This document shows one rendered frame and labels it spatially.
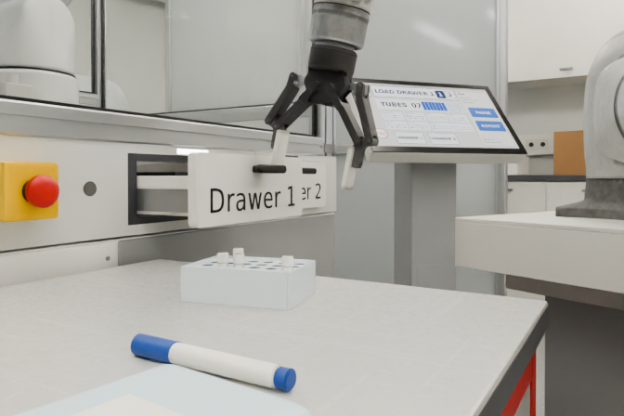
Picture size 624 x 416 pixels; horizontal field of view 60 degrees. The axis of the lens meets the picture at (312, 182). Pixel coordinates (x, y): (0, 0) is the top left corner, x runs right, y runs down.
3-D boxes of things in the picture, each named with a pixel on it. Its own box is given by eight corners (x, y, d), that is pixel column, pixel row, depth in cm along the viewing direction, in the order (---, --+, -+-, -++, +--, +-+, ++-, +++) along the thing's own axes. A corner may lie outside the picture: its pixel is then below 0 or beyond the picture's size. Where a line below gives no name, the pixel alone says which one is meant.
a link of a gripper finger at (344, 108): (334, 90, 88) (341, 84, 87) (365, 149, 85) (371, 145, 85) (322, 86, 84) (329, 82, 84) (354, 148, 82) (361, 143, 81)
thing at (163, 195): (290, 208, 102) (289, 175, 102) (195, 216, 80) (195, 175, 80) (140, 202, 122) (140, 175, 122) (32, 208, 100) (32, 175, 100)
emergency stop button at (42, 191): (62, 207, 66) (62, 175, 66) (32, 209, 63) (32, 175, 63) (47, 206, 68) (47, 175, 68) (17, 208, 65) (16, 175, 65)
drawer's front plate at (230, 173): (302, 215, 102) (302, 157, 102) (196, 228, 77) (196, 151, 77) (294, 215, 103) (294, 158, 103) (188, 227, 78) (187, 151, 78)
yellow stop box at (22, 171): (62, 218, 69) (62, 162, 69) (6, 223, 63) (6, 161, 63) (38, 216, 72) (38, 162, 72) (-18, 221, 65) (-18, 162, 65)
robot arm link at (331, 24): (330, 16, 91) (323, 52, 92) (302, 1, 83) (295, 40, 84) (379, 19, 87) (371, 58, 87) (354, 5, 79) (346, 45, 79)
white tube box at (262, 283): (315, 292, 62) (315, 259, 62) (289, 310, 54) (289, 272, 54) (217, 286, 65) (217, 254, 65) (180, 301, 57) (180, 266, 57)
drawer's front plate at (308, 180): (326, 205, 136) (326, 162, 136) (257, 213, 111) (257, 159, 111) (319, 205, 137) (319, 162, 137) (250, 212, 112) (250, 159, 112)
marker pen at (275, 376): (298, 388, 34) (298, 363, 34) (283, 397, 33) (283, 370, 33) (146, 351, 41) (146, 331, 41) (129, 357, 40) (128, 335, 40)
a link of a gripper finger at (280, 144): (279, 130, 89) (276, 129, 89) (272, 171, 90) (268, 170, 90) (290, 131, 92) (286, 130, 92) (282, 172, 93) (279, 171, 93)
